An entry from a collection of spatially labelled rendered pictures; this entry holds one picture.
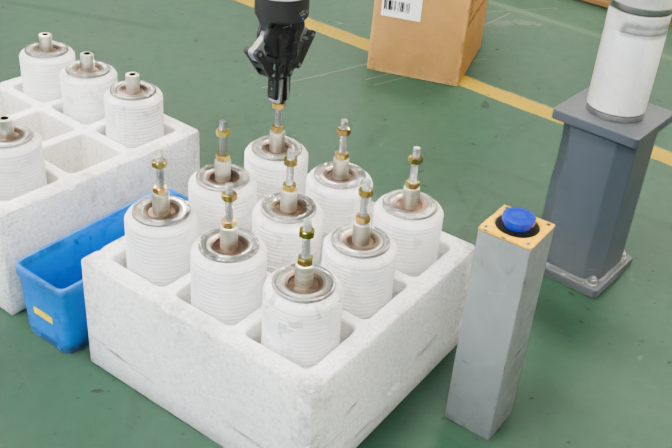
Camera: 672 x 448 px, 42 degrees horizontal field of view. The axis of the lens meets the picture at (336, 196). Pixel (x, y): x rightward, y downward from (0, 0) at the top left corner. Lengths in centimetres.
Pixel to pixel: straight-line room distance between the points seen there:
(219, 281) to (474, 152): 96
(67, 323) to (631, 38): 91
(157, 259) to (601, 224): 72
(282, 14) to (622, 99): 55
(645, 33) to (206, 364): 78
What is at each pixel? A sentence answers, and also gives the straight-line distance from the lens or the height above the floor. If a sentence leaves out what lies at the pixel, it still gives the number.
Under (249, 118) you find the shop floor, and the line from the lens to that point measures 198.
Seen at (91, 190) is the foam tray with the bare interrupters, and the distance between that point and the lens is 142.
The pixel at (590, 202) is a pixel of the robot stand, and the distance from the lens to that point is 148.
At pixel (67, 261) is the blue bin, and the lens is 140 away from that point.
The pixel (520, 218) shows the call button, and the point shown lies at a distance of 107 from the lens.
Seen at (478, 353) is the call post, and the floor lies 13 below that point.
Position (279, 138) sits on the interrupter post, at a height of 27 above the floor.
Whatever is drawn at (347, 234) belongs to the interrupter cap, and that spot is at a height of 25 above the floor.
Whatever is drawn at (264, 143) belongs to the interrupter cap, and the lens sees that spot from 133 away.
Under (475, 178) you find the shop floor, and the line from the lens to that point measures 182.
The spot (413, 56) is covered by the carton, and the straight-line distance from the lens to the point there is 223.
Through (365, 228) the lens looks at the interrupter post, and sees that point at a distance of 110.
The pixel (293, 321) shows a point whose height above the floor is 23.
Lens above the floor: 88
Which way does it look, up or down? 31 degrees down
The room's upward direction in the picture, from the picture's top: 5 degrees clockwise
